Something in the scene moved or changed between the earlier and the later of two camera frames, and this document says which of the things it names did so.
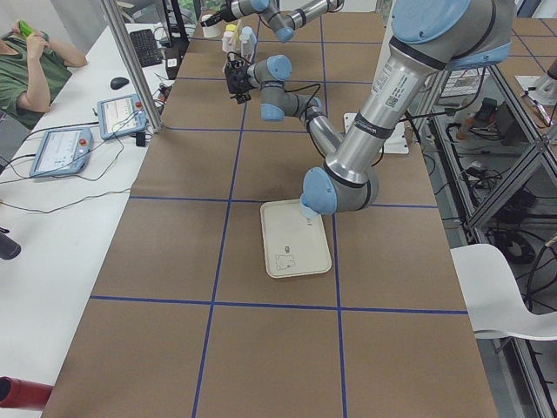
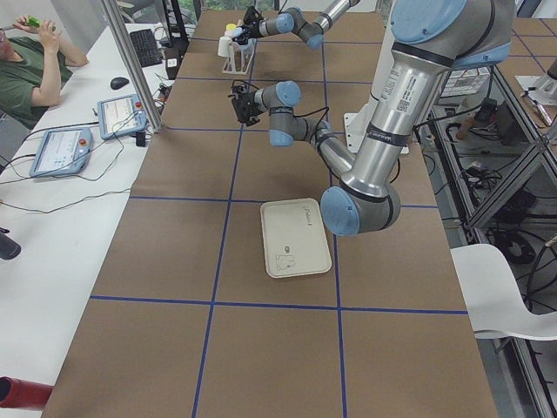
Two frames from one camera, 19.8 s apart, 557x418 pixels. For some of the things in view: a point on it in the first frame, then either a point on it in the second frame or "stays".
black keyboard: [146, 48] stays
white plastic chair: [495, 306] stays
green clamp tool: [24, 29] → [33, 21]
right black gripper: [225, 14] → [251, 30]
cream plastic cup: [212, 31] → [224, 46]
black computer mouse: [118, 82] stays
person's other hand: [16, 30] → [23, 24]
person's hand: [35, 45] → [49, 35]
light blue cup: [309, 212] → [247, 50]
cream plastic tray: [294, 244] stays
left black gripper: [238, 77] → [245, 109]
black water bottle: [9, 247] stays
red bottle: [23, 394] stays
